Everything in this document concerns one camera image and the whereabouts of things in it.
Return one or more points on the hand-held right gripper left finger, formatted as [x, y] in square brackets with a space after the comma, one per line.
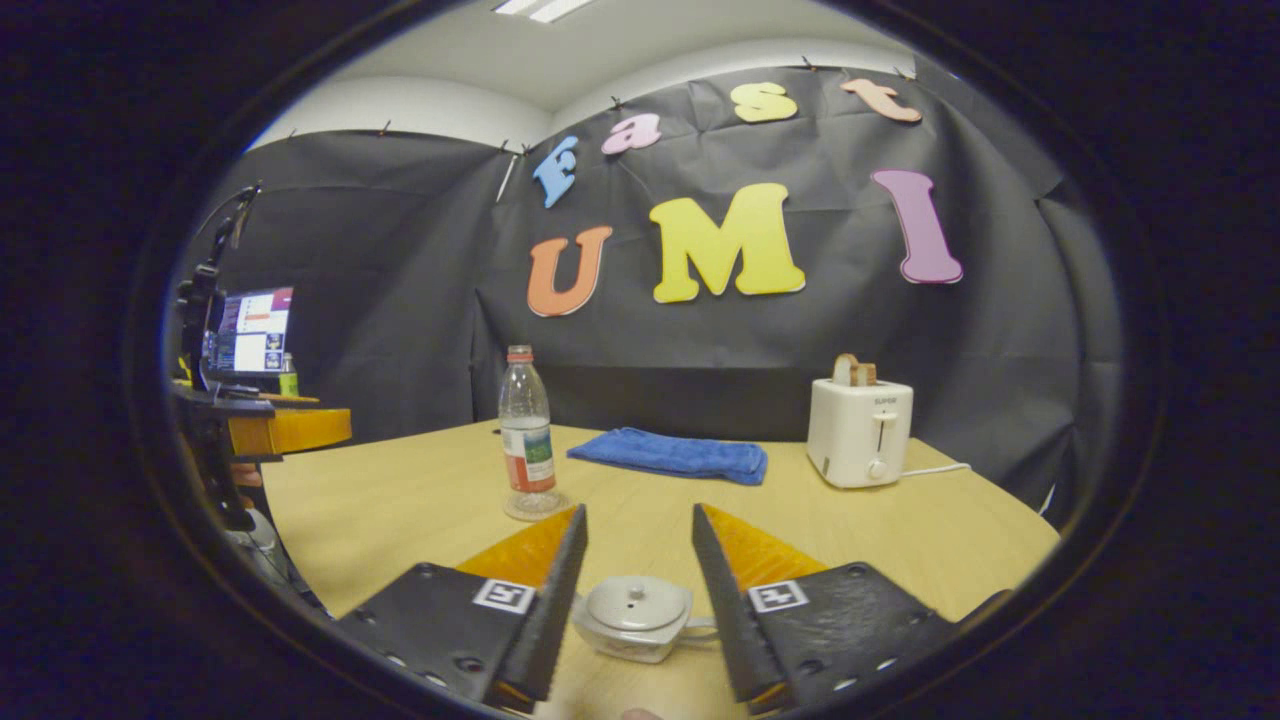
[555, 600]

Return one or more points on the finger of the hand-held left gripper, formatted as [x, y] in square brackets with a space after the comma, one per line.
[290, 398]
[290, 430]

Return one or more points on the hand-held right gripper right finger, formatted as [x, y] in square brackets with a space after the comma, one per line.
[722, 610]

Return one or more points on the white teacup lid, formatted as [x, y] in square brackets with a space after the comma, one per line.
[637, 602]

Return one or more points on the white ceramic teacup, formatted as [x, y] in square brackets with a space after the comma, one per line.
[625, 645]

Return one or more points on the round coaster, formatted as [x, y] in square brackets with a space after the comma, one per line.
[560, 505]

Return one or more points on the clear plastic water bottle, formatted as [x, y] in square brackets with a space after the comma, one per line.
[527, 440]

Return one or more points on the small green bottle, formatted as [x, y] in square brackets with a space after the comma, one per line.
[288, 380]

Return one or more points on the computer monitor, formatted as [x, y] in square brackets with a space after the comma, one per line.
[255, 332]

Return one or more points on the black backdrop cloth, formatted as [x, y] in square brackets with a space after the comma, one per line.
[420, 300]

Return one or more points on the blue towel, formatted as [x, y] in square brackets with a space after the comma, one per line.
[670, 455]

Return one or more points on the white toaster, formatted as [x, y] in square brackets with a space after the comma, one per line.
[860, 435]

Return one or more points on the toast slice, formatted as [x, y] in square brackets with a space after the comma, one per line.
[852, 372]

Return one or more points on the ceiling light panel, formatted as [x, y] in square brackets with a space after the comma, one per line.
[545, 8]

